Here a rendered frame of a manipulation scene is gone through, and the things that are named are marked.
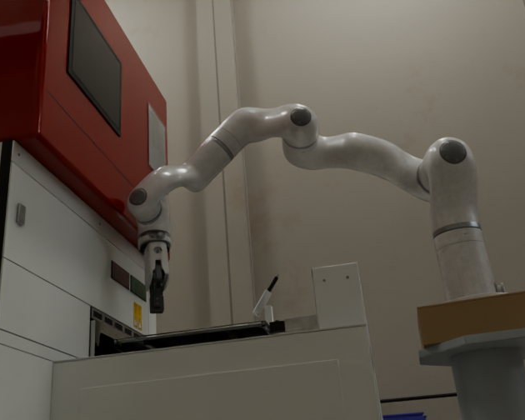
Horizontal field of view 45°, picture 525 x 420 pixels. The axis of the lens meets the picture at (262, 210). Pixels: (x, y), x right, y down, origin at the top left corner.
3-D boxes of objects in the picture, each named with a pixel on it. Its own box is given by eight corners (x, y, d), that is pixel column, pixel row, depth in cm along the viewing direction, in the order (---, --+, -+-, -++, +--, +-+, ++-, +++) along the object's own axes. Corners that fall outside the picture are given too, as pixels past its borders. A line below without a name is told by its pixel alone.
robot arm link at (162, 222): (163, 225, 157) (175, 242, 165) (161, 182, 164) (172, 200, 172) (131, 232, 158) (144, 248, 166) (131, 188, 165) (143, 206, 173)
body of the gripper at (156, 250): (172, 236, 158) (174, 276, 152) (166, 255, 166) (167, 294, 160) (142, 235, 155) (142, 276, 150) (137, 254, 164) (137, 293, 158)
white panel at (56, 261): (-18, 343, 108) (2, 141, 124) (148, 397, 182) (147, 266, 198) (-2, 342, 107) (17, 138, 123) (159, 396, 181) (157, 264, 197)
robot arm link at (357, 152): (466, 190, 158) (451, 214, 173) (474, 149, 162) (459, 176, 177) (276, 143, 166) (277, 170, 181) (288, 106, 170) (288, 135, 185)
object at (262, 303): (253, 334, 184) (250, 291, 189) (256, 337, 187) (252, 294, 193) (274, 332, 183) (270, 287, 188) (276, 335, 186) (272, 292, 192)
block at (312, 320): (285, 330, 144) (283, 317, 145) (287, 333, 147) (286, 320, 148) (320, 326, 143) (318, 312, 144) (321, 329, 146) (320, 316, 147)
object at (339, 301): (319, 335, 123) (311, 267, 129) (340, 375, 173) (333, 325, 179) (367, 329, 122) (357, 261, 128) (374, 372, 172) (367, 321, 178)
